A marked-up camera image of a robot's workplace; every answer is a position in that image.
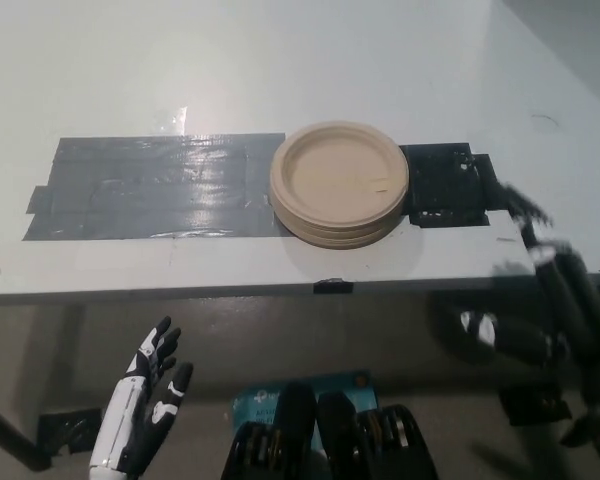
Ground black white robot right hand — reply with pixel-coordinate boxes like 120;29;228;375
458;180;600;402

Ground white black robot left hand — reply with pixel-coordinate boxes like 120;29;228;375
88;315;195;474

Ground stack of beige paper plates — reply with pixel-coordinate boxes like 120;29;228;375
269;120;411;250

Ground black floor tape square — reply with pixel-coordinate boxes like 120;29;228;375
499;382;574;427
37;407;105;457

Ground black table leg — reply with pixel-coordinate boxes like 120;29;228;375
0;394;54;472

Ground teal cardboard box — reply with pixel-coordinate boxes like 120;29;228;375
228;368;381;454

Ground black tape patch on table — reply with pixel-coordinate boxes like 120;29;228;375
397;143;514;230

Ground small black tape strip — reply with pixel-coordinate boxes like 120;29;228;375
312;277;355;295

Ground clear tape piece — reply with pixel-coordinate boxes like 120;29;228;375
147;104;189;135

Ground grey duct tape patch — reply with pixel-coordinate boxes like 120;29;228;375
21;132;287;242

